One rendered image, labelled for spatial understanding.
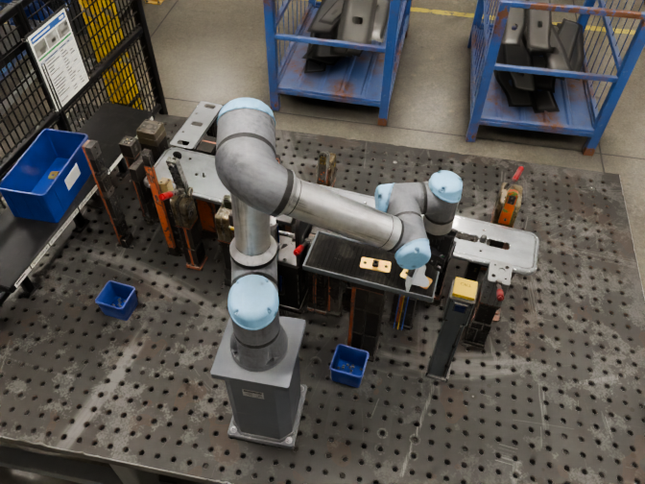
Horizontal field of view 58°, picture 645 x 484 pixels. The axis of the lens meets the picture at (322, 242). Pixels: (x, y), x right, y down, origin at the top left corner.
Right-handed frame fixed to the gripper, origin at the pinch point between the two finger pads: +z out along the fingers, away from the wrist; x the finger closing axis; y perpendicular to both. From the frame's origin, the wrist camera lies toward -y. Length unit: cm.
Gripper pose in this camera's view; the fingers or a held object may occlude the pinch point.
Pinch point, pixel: (418, 272)
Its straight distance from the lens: 160.2
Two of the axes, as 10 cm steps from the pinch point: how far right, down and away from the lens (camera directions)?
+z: -0.1, 6.5, 7.6
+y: 8.3, 4.2, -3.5
